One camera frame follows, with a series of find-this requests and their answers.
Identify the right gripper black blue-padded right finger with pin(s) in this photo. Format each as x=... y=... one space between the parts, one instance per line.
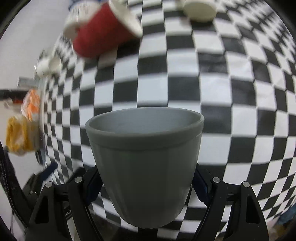
x=246 y=220

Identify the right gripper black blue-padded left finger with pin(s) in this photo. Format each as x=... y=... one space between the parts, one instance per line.
x=56 y=202

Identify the grey plastic cup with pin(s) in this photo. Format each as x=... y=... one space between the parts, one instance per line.
x=146 y=158

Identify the small white cup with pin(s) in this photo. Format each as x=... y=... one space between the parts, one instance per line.
x=48 y=66

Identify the red paper cup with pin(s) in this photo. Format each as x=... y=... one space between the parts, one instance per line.
x=113 y=25

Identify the white printed paper cup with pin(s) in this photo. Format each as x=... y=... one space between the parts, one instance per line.
x=199 y=10

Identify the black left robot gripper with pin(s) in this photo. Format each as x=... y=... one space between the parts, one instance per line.
x=33 y=187

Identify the yellow snack bag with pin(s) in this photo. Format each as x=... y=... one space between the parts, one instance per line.
x=22 y=135

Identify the orange snack packet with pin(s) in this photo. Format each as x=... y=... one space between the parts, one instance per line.
x=30 y=107

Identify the white tea mug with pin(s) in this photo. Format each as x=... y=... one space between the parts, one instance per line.
x=79 y=15

